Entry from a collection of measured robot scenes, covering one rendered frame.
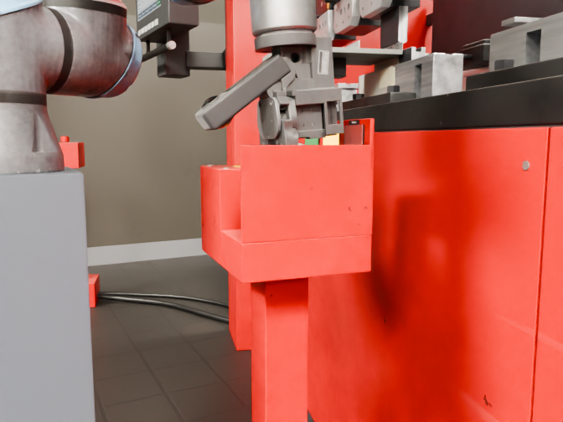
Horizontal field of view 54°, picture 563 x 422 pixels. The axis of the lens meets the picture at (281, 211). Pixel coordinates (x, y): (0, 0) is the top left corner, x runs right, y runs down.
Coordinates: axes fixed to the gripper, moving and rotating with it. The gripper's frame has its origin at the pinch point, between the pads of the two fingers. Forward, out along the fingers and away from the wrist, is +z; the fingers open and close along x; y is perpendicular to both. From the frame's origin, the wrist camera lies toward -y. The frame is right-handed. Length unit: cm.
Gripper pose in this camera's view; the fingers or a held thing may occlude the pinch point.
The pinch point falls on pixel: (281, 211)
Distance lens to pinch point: 65.6
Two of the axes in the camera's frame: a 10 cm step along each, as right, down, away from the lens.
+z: 0.8, 9.8, 1.6
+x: -3.6, -1.2, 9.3
